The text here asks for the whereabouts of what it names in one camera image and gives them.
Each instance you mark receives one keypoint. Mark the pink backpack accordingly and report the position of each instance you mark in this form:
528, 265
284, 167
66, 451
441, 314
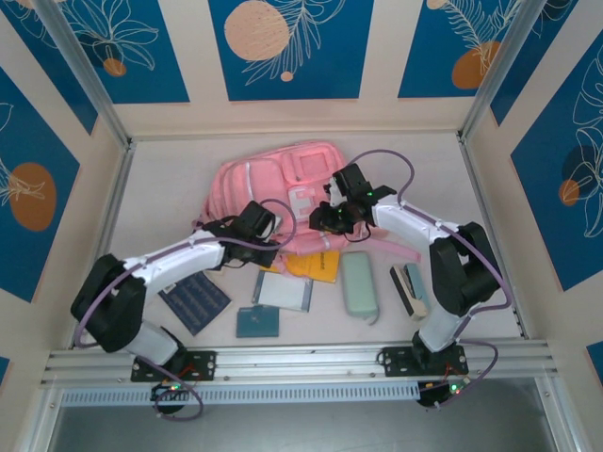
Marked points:
245, 188

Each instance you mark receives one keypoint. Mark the white notebook with blue spine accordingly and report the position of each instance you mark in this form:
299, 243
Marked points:
282, 292

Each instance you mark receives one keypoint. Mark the yellow book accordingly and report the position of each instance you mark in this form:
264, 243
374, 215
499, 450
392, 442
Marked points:
320, 268

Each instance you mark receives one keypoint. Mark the small teal notebook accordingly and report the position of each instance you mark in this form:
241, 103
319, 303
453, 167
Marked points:
256, 322

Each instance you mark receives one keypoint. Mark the mint green pencil case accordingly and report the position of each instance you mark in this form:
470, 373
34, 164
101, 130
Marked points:
358, 287

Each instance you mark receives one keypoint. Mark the navy blue printed book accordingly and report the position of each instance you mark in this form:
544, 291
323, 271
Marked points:
202, 306

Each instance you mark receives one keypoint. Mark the black and white eraser box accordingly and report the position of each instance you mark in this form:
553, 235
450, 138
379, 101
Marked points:
405, 292

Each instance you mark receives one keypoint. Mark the blue grey small box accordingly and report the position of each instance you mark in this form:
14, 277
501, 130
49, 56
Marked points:
421, 287

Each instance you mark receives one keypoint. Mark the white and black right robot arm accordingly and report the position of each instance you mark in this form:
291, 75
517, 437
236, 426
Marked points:
410, 221

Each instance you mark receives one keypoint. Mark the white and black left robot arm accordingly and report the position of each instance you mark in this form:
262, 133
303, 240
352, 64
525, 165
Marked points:
179, 256

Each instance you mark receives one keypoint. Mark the black controller board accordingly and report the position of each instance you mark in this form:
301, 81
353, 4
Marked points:
452, 388
169, 388

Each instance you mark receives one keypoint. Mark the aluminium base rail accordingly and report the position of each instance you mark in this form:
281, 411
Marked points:
292, 362

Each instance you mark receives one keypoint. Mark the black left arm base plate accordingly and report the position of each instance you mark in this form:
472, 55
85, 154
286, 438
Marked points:
205, 365

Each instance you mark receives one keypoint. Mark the aluminium side rail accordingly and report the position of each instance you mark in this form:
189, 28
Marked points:
479, 188
113, 207

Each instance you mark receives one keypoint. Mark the blue floral wall panel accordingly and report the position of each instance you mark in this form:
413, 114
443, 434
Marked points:
56, 80
47, 141
542, 212
424, 56
165, 70
330, 56
527, 75

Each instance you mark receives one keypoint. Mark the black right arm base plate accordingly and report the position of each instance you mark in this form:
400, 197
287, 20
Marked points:
393, 360

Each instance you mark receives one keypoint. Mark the aluminium frame post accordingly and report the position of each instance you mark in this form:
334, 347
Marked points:
499, 70
85, 70

